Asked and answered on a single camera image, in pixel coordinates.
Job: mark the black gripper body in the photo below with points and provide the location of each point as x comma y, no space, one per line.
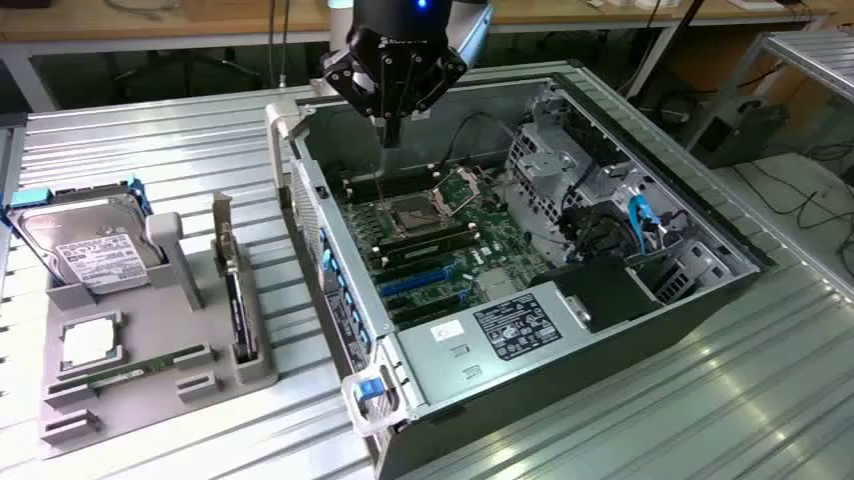
400,25

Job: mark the black graphics card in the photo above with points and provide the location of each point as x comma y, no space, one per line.
240,310

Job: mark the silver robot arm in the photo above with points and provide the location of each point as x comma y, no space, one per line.
475,30

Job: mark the metal socket cover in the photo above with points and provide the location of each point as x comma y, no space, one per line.
456,187

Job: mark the black RAM slot bank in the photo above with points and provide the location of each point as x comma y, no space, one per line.
394,185

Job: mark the metal disk bay cage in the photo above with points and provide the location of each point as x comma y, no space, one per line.
540,165

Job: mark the wooden desk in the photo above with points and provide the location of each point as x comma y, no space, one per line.
200,22

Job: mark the CPU socket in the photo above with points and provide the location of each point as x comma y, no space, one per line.
410,216

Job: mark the green motherboard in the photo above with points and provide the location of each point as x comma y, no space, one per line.
510,235

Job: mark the black RAM stick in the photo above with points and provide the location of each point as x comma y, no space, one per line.
427,245

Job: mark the blue card retainer strip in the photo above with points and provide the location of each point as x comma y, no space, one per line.
326,261

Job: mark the blue expansion slot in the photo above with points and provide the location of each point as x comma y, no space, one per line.
414,281

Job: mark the silver chipset heatsink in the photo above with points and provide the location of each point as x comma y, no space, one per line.
500,284

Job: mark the black expansion slot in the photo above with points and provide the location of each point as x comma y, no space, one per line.
427,311

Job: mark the black plastic shroud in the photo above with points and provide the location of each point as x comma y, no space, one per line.
600,295

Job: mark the silver hard disk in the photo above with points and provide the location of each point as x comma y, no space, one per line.
93,250

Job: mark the blue disk carrier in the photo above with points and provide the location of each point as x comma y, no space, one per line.
27,199

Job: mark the grey power supply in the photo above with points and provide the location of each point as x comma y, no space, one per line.
460,360

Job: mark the blue case latch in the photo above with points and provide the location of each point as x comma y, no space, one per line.
370,390

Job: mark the green RAM stick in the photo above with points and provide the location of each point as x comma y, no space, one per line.
147,364

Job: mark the silver CPU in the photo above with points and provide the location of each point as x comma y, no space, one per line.
87,340

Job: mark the open black PC case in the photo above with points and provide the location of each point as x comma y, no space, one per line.
567,395

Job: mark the grey parts rack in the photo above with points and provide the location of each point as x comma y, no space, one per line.
153,400

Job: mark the aluminium table frame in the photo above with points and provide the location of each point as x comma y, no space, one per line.
810,52

